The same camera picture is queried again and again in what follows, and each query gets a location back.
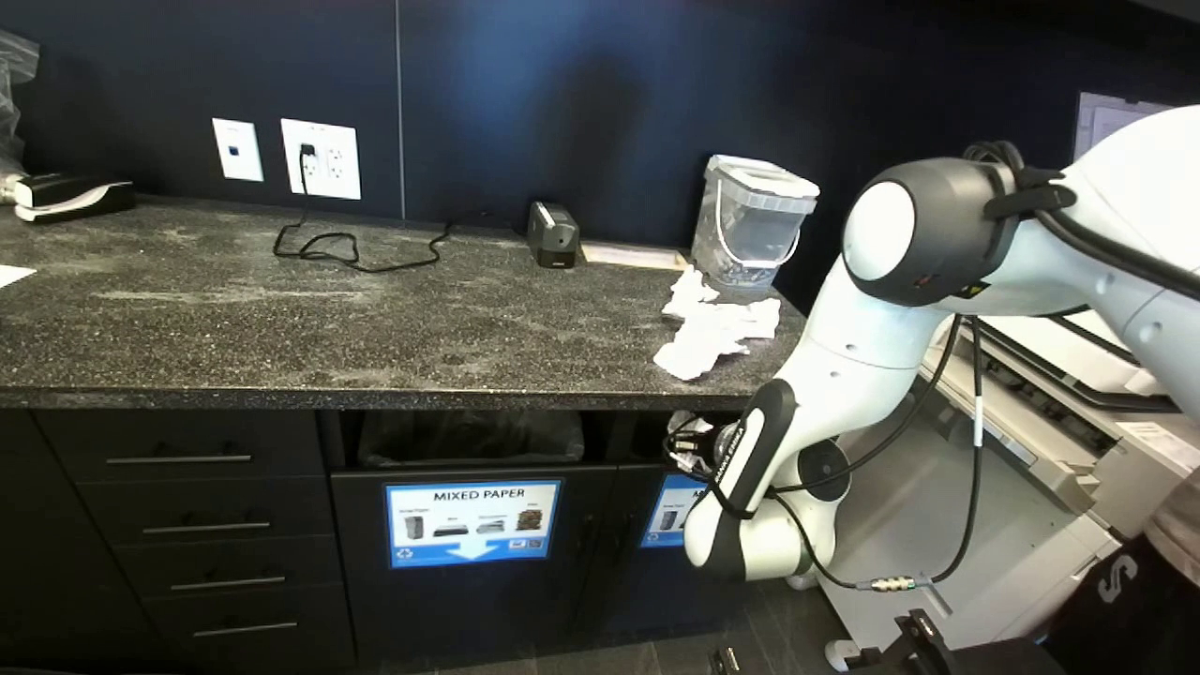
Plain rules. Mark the flat cream paper pad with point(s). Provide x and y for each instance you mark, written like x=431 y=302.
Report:
x=633 y=256

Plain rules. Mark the person in black clothing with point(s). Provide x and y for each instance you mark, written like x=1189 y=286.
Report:
x=1164 y=622

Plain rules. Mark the black stand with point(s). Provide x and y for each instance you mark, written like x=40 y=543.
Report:
x=923 y=643

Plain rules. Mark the white wall switch plate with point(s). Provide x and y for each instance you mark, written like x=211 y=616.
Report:
x=236 y=151

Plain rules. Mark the mixed paper sign arrow up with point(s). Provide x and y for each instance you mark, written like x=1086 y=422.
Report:
x=668 y=513

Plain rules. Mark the clear plastic bag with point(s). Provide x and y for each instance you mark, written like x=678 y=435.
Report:
x=13 y=98

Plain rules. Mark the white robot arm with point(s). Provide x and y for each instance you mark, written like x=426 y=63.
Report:
x=864 y=362

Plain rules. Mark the small black desk device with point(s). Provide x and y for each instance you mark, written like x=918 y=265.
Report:
x=551 y=233

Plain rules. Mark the black device with white paper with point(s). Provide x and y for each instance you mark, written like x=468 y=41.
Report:
x=78 y=187

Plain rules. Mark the black bin with plastic liner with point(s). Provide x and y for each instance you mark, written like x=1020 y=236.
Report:
x=646 y=435
x=471 y=440

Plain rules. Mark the white wall outlet plate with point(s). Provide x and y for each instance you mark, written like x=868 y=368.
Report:
x=333 y=162

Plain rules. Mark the mixed paper sign arrow down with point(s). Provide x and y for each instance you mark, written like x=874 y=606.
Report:
x=474 y=527

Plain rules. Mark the dark monitor screen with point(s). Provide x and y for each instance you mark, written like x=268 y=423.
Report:
x=1111 y=116

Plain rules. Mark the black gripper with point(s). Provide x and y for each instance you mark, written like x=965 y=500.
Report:
x=708 y=447

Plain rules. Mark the black cabinet drawer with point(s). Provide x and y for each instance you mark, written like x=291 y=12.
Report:
x=248 y=643
x=173 y=440
x=226 y=563
x=201 y=507

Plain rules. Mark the white office printer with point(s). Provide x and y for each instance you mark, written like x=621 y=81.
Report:
x=1035 y=500

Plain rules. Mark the clear plastic bucket with lid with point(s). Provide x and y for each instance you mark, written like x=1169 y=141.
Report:
x=753 y=226

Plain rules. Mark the white paper slip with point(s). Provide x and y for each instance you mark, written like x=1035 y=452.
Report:
x=13 y=273

